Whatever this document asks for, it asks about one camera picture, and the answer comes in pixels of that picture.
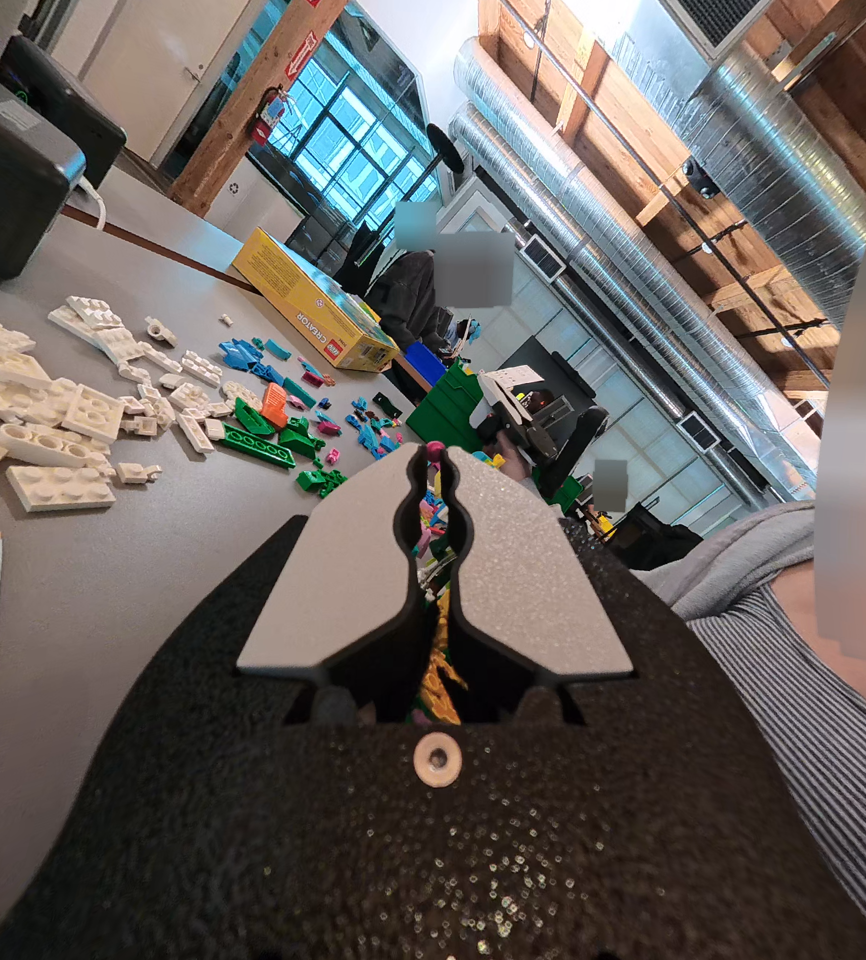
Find grey jacket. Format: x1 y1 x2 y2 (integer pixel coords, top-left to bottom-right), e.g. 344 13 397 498
634 501 818 624

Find black device with cable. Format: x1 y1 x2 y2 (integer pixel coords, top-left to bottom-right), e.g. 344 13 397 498
0 63 88 283

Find scattered green toy bricks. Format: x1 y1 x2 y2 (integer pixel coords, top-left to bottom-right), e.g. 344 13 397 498
219 396 349 500

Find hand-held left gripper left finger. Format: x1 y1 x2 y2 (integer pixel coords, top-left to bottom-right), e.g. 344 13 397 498
236 441 438 723

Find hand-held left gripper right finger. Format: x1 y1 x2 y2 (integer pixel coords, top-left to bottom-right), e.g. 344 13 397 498
442 446 635 723

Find ceiling air vent unit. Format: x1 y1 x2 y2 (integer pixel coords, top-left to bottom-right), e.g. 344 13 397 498
660 0 777 63

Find blue plastic bins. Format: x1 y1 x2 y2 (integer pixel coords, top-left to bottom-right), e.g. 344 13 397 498
401 341 449 391

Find scattered yellow toy bricks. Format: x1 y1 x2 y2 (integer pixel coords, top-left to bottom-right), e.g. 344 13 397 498
416 591 470 726

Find white recycling bin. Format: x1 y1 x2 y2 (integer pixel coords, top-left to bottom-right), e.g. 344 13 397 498
203 153 308 243

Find grey desk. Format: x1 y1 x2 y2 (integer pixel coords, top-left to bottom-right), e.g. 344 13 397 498
0 161 438 960

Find wooden post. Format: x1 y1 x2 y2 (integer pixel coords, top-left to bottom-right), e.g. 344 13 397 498
169 0 349 219

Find green plastic bin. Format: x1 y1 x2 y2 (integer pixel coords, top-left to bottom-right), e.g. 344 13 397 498
405 358 586 515

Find scattered pink toy bricks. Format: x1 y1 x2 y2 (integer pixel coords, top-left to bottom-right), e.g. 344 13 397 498
299 358 451 558

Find scattered blue toy bricks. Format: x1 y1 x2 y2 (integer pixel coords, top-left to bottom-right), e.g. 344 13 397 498
219 337 406 461

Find red fire extinguisher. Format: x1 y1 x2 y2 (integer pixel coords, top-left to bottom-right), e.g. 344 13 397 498
250 85 289 148

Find white door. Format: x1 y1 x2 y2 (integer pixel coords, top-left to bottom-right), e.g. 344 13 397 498
76 0 269 171

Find silver spiral duct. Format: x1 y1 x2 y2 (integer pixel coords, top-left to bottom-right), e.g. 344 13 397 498
454 36 843 489
448 103 779 513

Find yellow toy brick box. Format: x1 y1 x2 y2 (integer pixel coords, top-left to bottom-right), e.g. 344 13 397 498
232 227 402 372

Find white power cable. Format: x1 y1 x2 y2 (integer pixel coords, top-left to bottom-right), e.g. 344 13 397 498
65 176 109 232

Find pile of white toy bricks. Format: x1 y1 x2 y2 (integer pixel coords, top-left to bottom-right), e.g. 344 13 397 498
0 296 258 515

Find scattered teal toy bricks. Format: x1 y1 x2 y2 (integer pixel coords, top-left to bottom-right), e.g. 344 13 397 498
262 337 320 410

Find striped shirt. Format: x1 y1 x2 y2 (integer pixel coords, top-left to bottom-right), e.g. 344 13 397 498
686 583 866 960

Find large silver duct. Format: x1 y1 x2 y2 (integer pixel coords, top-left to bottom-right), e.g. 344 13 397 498
613 0 866 327

